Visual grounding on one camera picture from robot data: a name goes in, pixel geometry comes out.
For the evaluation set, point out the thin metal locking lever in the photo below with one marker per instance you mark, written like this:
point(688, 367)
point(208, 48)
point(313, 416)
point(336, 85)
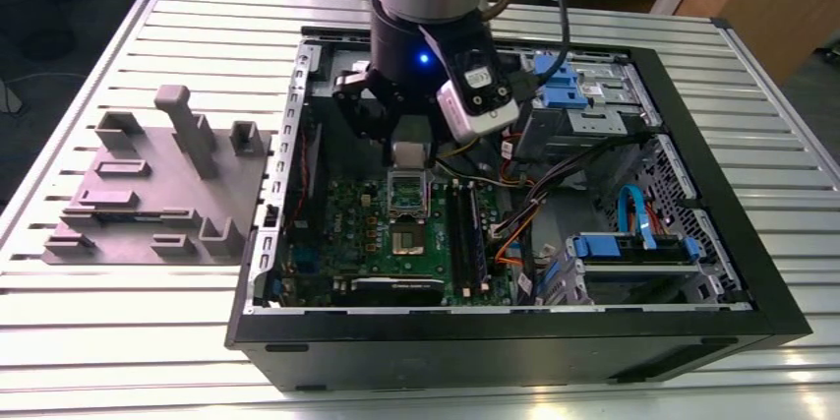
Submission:
point(431, 203)

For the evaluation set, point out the CPU socket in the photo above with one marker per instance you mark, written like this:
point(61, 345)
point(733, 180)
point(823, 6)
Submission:
point(409, 240)

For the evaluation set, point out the black graphics card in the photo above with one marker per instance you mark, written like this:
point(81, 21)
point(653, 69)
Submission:
point(393, 289)

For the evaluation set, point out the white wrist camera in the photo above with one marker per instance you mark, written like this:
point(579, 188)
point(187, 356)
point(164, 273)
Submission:
point(472, 120)

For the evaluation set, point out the hard disk in blue carrier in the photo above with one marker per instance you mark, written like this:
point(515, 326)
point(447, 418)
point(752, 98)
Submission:
point(600, 245)

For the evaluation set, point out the silver CPU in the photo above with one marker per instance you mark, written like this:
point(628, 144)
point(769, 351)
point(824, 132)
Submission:
point(409, 154)

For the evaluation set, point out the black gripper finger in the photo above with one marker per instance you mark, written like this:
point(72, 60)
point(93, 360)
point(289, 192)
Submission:
point(433, 144)
point(367, 110)

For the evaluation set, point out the blue plastic drive latch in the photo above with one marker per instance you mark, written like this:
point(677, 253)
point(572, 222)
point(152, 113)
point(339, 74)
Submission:
point(564, 95)

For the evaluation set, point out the metal drive cage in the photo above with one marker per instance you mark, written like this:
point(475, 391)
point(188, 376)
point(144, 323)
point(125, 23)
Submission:
point(604, 125)

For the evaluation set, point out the black RAM slot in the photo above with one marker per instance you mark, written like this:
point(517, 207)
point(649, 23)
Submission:
point(464, 238)
point(456, 238)
point(471, 238)

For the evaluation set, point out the grey parts rack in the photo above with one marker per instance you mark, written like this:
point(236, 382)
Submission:
point(196, 223)

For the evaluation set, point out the blue VGA port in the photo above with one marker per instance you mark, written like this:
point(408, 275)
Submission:
point(275, 289)

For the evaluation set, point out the black PC case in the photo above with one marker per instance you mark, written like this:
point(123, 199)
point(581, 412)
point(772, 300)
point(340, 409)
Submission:
point(459, 341)

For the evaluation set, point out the green motherboard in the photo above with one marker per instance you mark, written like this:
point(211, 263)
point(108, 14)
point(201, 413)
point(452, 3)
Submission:
point(355, 243)

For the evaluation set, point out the metal disk bay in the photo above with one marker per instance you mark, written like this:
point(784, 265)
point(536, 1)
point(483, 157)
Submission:
point(643, 268)

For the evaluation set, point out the grey power supply unit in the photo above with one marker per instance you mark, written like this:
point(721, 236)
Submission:
point(321, 135)

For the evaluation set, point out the RAM stick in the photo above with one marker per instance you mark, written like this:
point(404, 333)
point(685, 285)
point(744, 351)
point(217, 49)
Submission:
point(479, 238)
point(131, 217)

